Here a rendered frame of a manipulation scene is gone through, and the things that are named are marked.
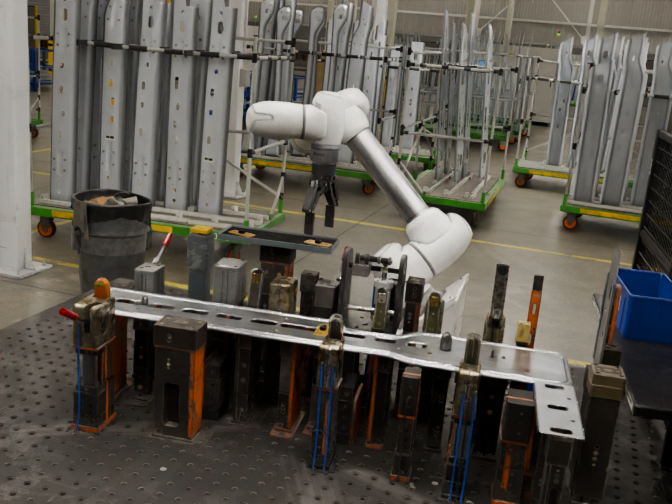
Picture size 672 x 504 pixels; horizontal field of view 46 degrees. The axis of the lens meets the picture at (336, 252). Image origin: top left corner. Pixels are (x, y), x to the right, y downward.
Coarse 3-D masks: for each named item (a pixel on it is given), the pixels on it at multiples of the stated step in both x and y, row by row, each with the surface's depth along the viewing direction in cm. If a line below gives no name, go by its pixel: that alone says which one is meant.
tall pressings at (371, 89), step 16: (352, 32) 1161; (384, 32) 1172; (368, 48) 1132; (416, 48) 1138; (368, 64) 1135; (368, 80) 1137; (400, 80) 1156; (416, 80) 1143; (368, 96) 1140; (400, 96) 1180; (416, 96) 1147; (384, 112) 1165; (400, 112) 1185; (416, 112) 1156; (368, 128) 1148; (384, 128) 1166; (384, 144) 1170
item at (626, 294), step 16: (624, 272) 251; (640, 272) 251; (656, 272) 250; (624, 288) 230; (640, 288) 252; (656, 288) 251; (624, 304) 229; (640, 304) 223; (656, 304) 223; (624, 320) 227; (640, 320) 224; (656, 320) 224; (624, 336) 226; (640, 336) 226; (656, 336) 225
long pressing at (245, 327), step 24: (120, 288) 240; (120, 312) 222; (144, 312) 223; (168, 312) 225; (216, 312) 228; (240, 312) 229; (264, 312) 231; (264, 336) 214; (288, 336) 215; (312, 336) 216; (384, 336) 220; (408, 336) 222; (432, 336) 223; (408, 360) 206; (432, 360) 206; (456, 360) 208; (480, 360) 209; (504, 360) 210; (528, 360) 212; (552, 360) 213
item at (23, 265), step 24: (0, 0) 516; (24, 0) 524; (0, 24) 520; (24, 24) 528; (0, 48) 524; (24, 48) 532; (0, 72) 528; (24, 72) 535; (0, 96) 532; (24, 96) 539; (0, 120) 537; (24, 120) 543; (0, 144) 541; (24, 144) 547; (0, 168) 546; (24, 168) 550; (0, 192) 550; (24, 192) 554; (0, 216) 555; (24, 216) 558; (0, 240) 560; (24, 240) 562; (0, 264) 564; (24, 264) 566; (48, 264) 581
